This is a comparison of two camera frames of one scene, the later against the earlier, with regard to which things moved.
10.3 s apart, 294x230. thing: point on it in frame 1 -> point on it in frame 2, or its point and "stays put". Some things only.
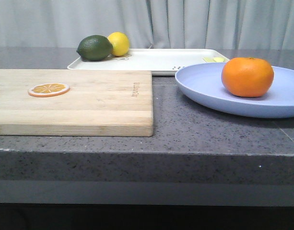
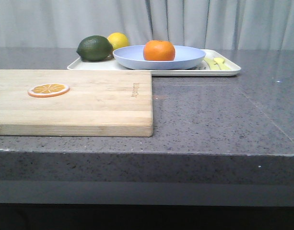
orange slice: x=48 y=89 stays put
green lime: x=94 y=48 stays put
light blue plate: x=203 y=83 -> x=133 y=57
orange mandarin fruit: x=247 y=76 -> x=158 y=50
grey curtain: x=206 y=24 stays put
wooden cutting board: x=99 y=102 stays put
